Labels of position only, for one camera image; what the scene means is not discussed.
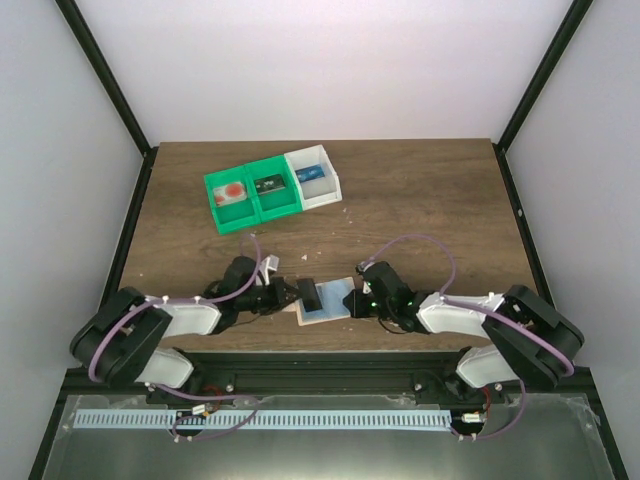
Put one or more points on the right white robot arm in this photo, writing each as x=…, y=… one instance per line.
x=529, y=340

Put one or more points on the pink leather card holder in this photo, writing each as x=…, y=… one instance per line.
x=331, y=295

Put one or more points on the black card in bin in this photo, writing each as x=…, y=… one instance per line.
x=269, y=184

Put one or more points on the middle green bin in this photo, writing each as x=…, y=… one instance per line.
x=281, y=203

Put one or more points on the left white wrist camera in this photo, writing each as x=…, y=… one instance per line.
x=268, y=266

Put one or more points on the light blue slotted cable duct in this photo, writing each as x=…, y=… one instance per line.
x=406, y=420

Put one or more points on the green bin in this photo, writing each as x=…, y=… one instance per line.
x=281, y=203
x=237, y=216

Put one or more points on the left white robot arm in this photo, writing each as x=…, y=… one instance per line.
x=120, y=344

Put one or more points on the blue card in bin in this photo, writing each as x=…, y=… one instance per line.
x=309, y=173

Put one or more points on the red dotted card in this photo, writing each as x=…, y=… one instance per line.
x=229, y=194

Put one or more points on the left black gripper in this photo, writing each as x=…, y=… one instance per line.
x=278, y=293

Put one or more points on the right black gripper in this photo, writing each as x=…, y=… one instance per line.
x=360, y=301

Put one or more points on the left green bin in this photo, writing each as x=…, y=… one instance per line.
x=237, y=216

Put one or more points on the white bin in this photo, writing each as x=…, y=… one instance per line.
x=321, y=192

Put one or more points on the black VIP card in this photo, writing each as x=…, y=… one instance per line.
x=308, y=294

